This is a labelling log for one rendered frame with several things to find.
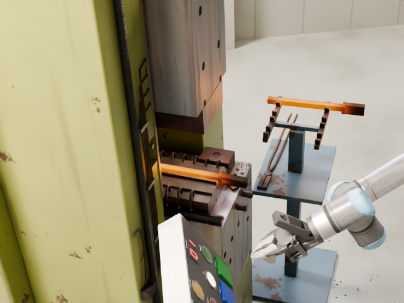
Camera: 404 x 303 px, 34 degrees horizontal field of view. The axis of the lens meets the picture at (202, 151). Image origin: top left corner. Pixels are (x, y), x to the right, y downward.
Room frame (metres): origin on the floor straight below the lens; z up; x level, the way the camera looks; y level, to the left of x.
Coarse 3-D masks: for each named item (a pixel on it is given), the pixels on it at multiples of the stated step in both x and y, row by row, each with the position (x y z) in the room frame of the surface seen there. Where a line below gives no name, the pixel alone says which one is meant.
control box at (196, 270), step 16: (160, 224) 1.44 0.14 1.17; (176, 224) 1.41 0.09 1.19; (160, 240) 1.37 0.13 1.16; (176, 240) 1.34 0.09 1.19; (192, 240) 1.38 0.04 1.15; (176, 256) 1.28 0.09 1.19; (192, 256) 1.30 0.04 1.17; (176, 272) 1.23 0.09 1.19; (192, 272) 1.23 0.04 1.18; (176, 288) 1.17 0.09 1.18; (192, 288) 1.17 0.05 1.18; (208, 288) 1.24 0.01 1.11
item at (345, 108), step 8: (272, 104) 2.44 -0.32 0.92; (288, 104) 2.42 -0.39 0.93; (296, 104) 2.41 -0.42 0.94; (304, 104) 2.40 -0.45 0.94; (312, 104) 2.39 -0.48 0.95; (320, 104) 2.38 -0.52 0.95; (328, 104) 2.38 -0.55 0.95; (336, 104) 2.37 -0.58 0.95; (344, 104) 2.36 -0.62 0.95; (352, 104) 2.35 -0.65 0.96; (360, 104) 2.35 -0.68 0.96; (344, 112) 2.35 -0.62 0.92; (352, 112) 2.34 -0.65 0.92; (360, 112) 2.33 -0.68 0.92
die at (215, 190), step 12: (192, 168) 1.92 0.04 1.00; (204, 168) 1.92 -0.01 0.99; (216, 168) 1.92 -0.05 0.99; (168, 180) 1.87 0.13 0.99; (180, 180) 1.86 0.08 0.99; (192, 180) 1.86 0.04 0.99; (204, 180) 1.85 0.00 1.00; (216, 180) 1.84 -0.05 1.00; (168, 192) 1.81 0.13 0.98; (204, 192) 1.79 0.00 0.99; (216, 192) 1.82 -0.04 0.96; (180, 204) 1.78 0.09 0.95; (192, 204) 1.76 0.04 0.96; (204, 204) 1.74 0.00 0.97
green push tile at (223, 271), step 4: (216, 256) 1.42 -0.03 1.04; (216, 260) 1.40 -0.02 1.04; (220, 260) 1.41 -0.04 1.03; (216, 264) 1.39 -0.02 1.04; (220, 264) 1.39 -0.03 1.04; (224, 264) 1.42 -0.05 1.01; (220, 268) 1.37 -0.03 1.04; (224, 268) 1.40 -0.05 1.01; (228, 268) 1.42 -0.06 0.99; (220, 272) 1.35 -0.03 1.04; (224, 272) 1.37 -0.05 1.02; (228, 272) 1.40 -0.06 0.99; (220, 276) 1.35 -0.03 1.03; (224, 276) 1.36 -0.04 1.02; (228, 276) 1.38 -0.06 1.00; (224, 280) 1.35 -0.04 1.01; (228, 280) 1.36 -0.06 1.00; (228, 284) 1.35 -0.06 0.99; (232, 284) 1.36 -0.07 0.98
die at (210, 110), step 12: (216, 96) 1.86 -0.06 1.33; (204, 108) 1.75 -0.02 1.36; (216, 108) 1.86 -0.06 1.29; (156, 120) 1.80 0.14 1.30; (168, 120) 1.78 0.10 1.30; (180, 120) 1.77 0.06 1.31; (192, 120) 1.75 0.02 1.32; (204, 120) 1.75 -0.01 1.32; (192, 132) 1.75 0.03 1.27; (204, 132) 1.74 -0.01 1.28
